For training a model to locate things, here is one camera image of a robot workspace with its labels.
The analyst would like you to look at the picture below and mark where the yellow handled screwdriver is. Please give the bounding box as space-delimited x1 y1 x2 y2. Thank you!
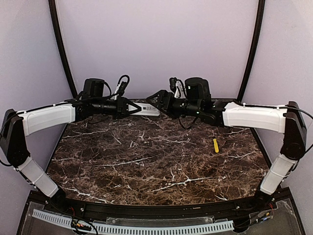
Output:
212 131 219 153

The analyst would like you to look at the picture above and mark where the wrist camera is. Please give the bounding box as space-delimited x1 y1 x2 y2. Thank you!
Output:
112 74 130 100
169 77 186 98

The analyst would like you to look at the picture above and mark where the black frame post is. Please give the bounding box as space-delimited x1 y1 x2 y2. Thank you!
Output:
237 0 266 102
48 0 78 98

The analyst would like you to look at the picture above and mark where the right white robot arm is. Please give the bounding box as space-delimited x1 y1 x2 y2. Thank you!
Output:
146 77 308 195

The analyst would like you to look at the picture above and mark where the white slotted cable duct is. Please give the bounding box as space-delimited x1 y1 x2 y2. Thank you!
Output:
32 209 234 235

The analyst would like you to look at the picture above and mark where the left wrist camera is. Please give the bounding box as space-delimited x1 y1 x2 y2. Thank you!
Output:
112 74 130 100

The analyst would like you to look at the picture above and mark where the right black frame post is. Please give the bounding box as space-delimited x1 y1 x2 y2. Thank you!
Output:
237 0 266 102

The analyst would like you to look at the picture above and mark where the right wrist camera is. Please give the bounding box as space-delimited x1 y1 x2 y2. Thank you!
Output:
169 77 186 98

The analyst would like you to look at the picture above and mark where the white remote control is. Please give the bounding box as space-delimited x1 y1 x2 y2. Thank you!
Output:
137 103 160 117

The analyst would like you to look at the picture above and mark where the black front table rail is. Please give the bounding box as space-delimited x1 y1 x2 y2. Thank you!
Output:
44 186 282 223

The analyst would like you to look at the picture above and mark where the left black frame post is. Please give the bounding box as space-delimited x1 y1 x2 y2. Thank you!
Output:
48 0 78 98

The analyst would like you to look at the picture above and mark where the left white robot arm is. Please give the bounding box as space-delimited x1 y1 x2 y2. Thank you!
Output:
0 78 142 200

